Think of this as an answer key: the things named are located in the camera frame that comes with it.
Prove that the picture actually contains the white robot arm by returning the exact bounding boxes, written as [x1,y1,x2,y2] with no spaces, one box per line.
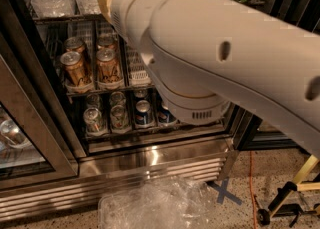
[97,0,320,158]

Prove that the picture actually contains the back right gold can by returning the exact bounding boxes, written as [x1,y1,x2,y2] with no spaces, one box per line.
[97,36,117,51]

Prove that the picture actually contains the gold can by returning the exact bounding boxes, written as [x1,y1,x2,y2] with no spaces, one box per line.
[96,48,122,84]
[60,51,91,87]
[64,37,89,61]
[97,36,117,51]

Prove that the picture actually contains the back left gold can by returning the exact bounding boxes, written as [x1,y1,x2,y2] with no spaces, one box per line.
[64,37,89,61]

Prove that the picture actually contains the front right gold can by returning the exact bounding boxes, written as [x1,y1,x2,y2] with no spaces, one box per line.
[96,48,122,84]

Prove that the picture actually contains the front left gold can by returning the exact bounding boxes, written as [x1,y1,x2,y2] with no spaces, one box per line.
[60,51,91,87]

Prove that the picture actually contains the silver can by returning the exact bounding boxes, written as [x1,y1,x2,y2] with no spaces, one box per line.
[109,91,126,106]
[86,94,102,110]
[110,105,130,131]
[83,107,104,133]

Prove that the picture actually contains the back left silver can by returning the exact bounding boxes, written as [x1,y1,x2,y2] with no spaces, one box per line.
[86,94,102,110]

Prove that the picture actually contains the front left pepsi can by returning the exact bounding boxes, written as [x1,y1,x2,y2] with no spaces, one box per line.
[135,100,153,126]

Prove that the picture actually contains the pepsi can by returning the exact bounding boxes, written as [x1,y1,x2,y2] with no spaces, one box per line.
[158,103,176,124]
[135,100,153,126]

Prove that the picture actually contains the stainless steel display fridge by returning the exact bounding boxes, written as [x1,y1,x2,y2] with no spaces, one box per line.
[0,0,320,221]

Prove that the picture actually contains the front left silver can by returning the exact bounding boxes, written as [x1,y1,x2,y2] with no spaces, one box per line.
[83,107,104,133]

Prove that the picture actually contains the front right pepsi can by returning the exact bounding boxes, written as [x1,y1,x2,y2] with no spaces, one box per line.
[158,103,176,124]

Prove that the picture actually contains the can behind left door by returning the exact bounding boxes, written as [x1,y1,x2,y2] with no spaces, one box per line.
[0,119,31,149]

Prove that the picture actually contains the clear plastic bin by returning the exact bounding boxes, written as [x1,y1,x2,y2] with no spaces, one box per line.
[98,177,212,229]

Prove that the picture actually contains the blue tape cross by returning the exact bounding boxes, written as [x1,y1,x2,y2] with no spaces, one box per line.
[208,178,242,206]

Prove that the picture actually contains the yellow black stand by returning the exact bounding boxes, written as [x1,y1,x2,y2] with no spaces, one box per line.
[256,155,320,229]

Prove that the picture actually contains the orange cable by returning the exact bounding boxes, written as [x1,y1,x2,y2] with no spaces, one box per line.
[249,150,258,229]

